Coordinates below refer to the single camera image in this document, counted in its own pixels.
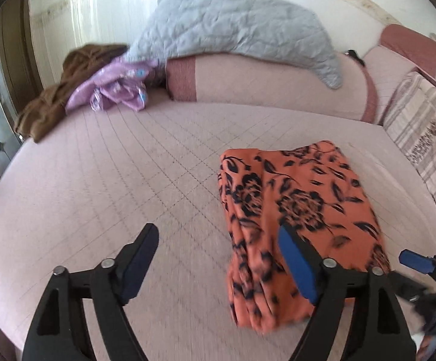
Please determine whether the pink quilted bed cover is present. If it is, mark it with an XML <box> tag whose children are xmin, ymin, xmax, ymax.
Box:
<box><xmin>0</xmin><ymin>91</ymin><xmax>436</xmax><ymax>360</ymax></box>

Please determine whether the striped floral cushion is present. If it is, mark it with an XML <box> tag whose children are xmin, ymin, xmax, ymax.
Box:
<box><xmin>383</xmin><ymin>71</ymin><xmax>436</xmax><ymax>204</ymax></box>

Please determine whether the orange black floral garment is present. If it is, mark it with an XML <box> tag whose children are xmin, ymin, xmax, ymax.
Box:
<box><xmin>218</xmin><ymin>141</ymin><xmax>390</xmax><ymax>334</ymax></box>

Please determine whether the brown garment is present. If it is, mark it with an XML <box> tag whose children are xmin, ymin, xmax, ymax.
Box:
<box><xmin>14</xmin><ymin>43</ymin><xmax>127</xmax><ymax>143</ymax></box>

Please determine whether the small black object on sofa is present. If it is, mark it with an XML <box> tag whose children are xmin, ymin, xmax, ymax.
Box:
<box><xmin>345</xmin><ymin>49</ymin><xmax>365</xmax><ymax>67</ymax></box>

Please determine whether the grey quilted blanket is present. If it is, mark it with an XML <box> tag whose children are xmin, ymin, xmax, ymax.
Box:
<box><xmin>124</xmin><ymin>0</ymin><xmax>343</xmax><ymax>90</ymax></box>

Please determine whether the purple floral cloth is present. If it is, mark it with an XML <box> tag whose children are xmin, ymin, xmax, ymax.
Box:
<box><xmin>65</xmin><ymin>57</ymin><xmax>158</xmax><ymax>114</ymax></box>

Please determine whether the pink quilted sofa backrest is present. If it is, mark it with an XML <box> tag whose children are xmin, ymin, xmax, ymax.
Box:
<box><xmin>165</xmin><ymin>24</ymin><xmax>436</xmax><ymax>124</ymax></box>

